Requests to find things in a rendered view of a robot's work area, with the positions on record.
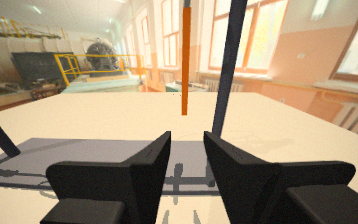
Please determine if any white ring with orange handle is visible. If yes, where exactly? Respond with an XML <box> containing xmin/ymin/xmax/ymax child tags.
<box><xmin>181</xmin><ymin>0</ymin><xmax>192</xmax><ymax>115</ymax></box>

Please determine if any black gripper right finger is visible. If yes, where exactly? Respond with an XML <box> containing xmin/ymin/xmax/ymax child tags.
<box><xmin>203</xmin><ymin>131</ymin><xmax>356</xmax><ymax>224</ymax></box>

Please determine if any grey and green bent wire on two posts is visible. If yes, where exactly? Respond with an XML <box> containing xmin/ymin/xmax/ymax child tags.
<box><xmin>0</xmin><ymin>0</ymin><xmax>248</xmax><ymax>195</ymax></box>

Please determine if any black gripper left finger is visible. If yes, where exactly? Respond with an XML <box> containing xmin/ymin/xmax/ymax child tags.
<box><xmin>46</xmin><ymin>131</ymin><xmax>171</xmax><ymax>224</ymax></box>

